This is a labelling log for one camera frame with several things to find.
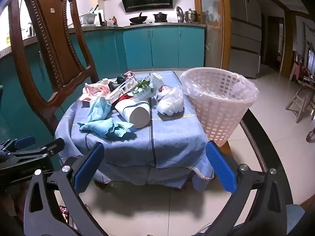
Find green leafy stem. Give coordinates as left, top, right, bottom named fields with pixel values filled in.
left=133, top=79, right=154, bottom=96

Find white plastic bag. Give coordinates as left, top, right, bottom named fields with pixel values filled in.
left=155, top=86, right=184, bottom=116

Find carved wooden chair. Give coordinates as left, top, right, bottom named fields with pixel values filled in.
left=8, top=0, right=99, bottom=138

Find clear plastic basket liner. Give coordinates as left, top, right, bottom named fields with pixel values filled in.
left=181, top=72, right=259, bottom=104

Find teal kitchen cabinets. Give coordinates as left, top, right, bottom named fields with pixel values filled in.
left=0, top=26, right=206, bottom=133

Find clear plastic bag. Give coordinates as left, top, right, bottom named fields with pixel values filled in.
left=151, top=72, right=163, bottom=90

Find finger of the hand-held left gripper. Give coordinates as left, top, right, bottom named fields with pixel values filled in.
left=0, top=136, right=36, bottom=153
left=7, top=138, right=65, bottom=159

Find steel cooking pot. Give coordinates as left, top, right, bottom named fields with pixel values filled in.
left=184, top=8, right=198, bottom=23

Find person's leg in jeans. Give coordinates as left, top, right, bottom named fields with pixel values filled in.
left=287, top=204, right=307, bottom=236

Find blue cloth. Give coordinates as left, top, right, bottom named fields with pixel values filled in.
left=77, top=118, right=134, bottom=138

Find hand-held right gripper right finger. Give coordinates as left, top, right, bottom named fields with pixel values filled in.
left=204, top=141, right=287, bottom=236

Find wooden stool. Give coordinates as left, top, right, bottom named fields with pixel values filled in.
left=285, top=79, right=315, bottom=123

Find steel pot lid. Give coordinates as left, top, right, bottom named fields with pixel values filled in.
left=176, top=6, right=185, bottom=23

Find striped carton box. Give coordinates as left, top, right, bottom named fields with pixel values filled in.
left=106, top=76, right=138, bottom=104

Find black wok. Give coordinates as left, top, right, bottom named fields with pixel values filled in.
left=129, top=13, right=148, bottom=24

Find red packet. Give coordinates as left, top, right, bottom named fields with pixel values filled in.
left=118, top=94, right=137, bottom=102

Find black clay pot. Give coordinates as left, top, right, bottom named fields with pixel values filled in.
left=153, top=12, right=168, bottom=22

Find grey kitchen countertop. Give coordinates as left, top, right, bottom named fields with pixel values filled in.
left=0, top=22, right=207, bottom=54

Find white paper cup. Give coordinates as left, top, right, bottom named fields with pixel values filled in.
left=115, top=98, right=151, bottom=129

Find pale blue plastic wrapper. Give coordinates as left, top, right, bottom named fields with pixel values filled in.
left=134, top=88, right=155, bottom=101

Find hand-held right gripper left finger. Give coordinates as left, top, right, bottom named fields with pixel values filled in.
left=23, top=142, right=109, bottom=236

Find blue tablecloth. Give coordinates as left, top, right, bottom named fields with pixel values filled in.
left=55, top=70, right=214, bottom=193

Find grey refrigerator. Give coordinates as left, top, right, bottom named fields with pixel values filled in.
left=230, top=0, right=262, bottom=79

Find white plastic lattice basket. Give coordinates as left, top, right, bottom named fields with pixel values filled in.
left=180, top=67, right=259, bottom=147

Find pink cloth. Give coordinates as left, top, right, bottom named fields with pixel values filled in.
left=292, top=63, right=306, bottom=81

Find large pink plastic bag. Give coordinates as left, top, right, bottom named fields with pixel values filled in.
left=80, top=80, right=111, bottom=102

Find white dish rack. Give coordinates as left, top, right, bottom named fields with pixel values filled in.
left=79, top=5, right=99, bottom=26

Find wooden framed glass door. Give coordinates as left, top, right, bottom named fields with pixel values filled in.
left=193, top=0, right=230, bottom=70

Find black plastic bag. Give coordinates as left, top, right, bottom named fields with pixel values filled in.
left=108, top=75, right=127, bottom=91

